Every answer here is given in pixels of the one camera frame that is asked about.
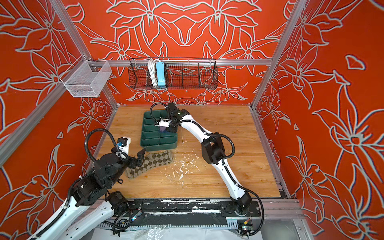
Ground olive argyle patterned sock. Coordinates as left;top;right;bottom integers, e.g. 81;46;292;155
125;150;174;179

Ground green divided organizer tray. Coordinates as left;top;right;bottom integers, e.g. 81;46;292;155
140;111;178;152

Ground purple teal yellow sock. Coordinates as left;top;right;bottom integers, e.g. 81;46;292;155
159;126;168;133

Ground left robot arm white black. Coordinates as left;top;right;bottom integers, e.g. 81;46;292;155
30;129;146;240

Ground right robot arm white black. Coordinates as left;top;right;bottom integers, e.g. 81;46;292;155
150;103;265;237

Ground light blue box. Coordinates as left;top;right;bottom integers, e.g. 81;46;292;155
156;62;166;88

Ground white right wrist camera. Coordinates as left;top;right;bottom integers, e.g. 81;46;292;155
155;121;171;128

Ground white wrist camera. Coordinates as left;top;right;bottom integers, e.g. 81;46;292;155
117;137;131;155
155;121;171;128

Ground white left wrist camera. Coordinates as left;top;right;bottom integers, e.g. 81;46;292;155
117;137;131;155

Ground black wire wall basket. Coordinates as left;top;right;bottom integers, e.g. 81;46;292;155
128;57;219;90

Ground white coiled cable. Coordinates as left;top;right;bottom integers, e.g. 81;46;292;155
147;59;158;88

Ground clear plastic wall bin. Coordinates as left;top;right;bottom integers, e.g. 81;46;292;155
59;56;112;98

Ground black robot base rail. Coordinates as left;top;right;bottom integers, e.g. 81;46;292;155
100;197;262;227

